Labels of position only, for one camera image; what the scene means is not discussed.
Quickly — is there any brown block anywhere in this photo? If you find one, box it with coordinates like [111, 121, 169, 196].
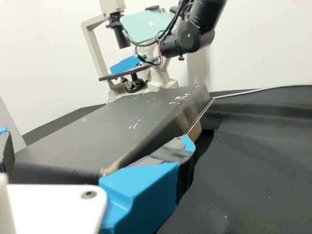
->
[186, 119, 203, 143]

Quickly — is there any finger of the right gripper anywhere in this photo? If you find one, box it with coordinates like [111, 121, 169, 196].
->
[109, 55, 148, 75]

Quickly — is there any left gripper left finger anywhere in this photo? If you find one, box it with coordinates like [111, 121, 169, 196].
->
[0, 125, 16, 173]

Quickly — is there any black tray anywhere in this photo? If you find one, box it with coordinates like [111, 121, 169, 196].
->
[13, 83, 211, 180]

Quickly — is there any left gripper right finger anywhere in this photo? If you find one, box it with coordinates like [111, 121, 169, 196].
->
[98, 135, 196, 234]

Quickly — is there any cream microscope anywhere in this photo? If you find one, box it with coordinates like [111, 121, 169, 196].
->
[81, 0, 180, 103]

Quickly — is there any right wrist camera phone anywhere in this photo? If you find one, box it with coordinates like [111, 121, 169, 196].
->
[120, 6, 180, 45]

